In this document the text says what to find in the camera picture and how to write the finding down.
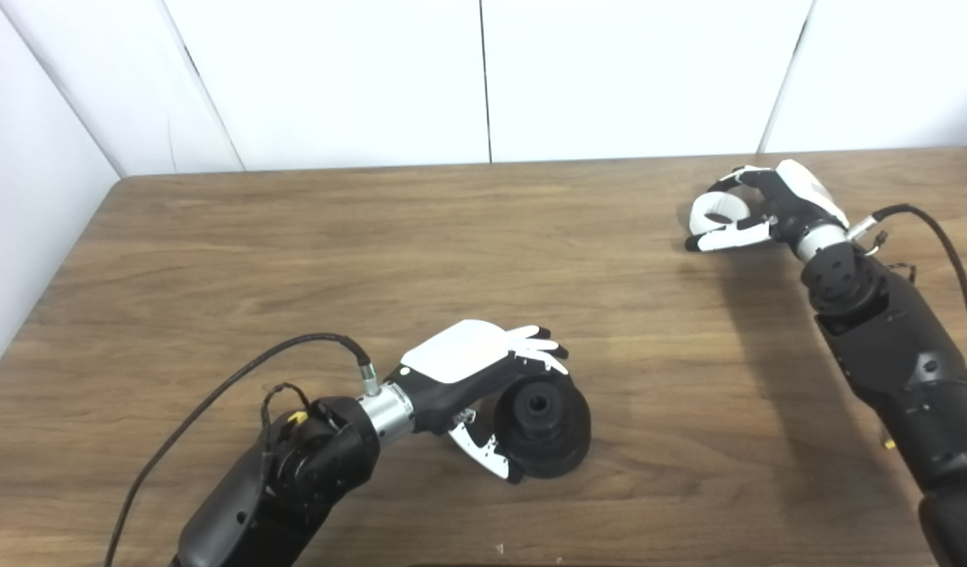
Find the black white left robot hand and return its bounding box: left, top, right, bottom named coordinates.
left=385, top=319, right=569, bottom=484

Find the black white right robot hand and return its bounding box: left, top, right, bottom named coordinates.
left=684, top=159, right=850, bottom=253

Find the white toothed ring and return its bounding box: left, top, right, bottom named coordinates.
left=688, top=191, right=752, bottom=237

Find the round black part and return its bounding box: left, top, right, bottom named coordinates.
left=493, top=372, right=592, bottom=480

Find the thin dark wire bundle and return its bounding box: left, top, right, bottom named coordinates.
left=861, top=231, right=919, bottom=286

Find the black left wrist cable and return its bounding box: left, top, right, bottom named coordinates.
left=102, top=333, right=382, bottom=567

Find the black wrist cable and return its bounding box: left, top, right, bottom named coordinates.
left=846, top=203, right=967, bottom=398
left=102, top=333, right=382, bottom=567

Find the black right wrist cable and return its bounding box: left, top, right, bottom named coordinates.
left=846, top=203, right=967, bottom=398

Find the thin wire with yellow plug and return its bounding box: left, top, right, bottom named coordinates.
left=259, top=383, right=315, bottom=442

